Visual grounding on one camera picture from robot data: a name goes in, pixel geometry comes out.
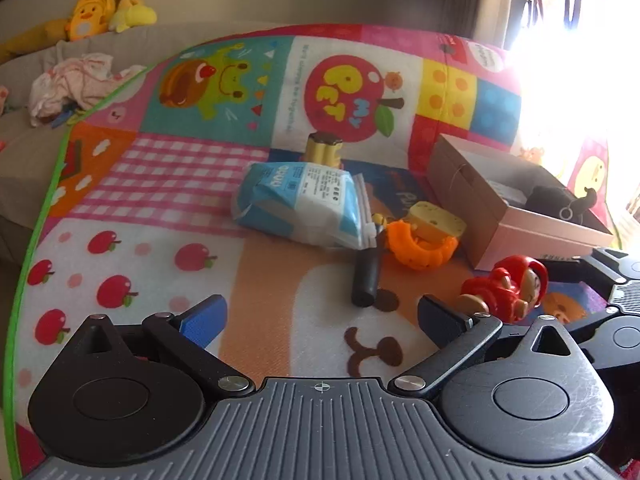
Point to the yellow bird plush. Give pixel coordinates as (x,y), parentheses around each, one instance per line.
(132,15)

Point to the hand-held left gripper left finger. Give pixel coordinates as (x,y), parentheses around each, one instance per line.
(202,321)

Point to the long yellow plush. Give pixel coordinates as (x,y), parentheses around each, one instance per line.
(35,37)

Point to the pink and white cloth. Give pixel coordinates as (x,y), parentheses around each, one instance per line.
(80,85)

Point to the blue tissue pack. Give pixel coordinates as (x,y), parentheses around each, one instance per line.
(300,200)

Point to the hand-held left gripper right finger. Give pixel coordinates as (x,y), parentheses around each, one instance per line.
(442,319)

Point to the black plush toy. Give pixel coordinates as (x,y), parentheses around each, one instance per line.
(560,202)

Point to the gold bottle with dark cap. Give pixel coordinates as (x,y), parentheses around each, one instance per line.
(322,152)

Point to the colourful printed play mat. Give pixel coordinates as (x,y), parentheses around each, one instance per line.
(150,185)

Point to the yellow cheese toy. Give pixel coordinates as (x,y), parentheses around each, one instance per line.
(437,220)

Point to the pink cardboard box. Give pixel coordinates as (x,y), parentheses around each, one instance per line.
(500,240)

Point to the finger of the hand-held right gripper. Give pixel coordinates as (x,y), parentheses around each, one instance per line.
(595,322)
(612,262)

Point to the orange tiger plush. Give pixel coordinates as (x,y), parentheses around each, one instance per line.
(90,17)

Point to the red toy figure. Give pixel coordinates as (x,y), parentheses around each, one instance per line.
(510,287)

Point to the orange toy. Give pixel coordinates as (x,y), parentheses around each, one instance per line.
(420,255)

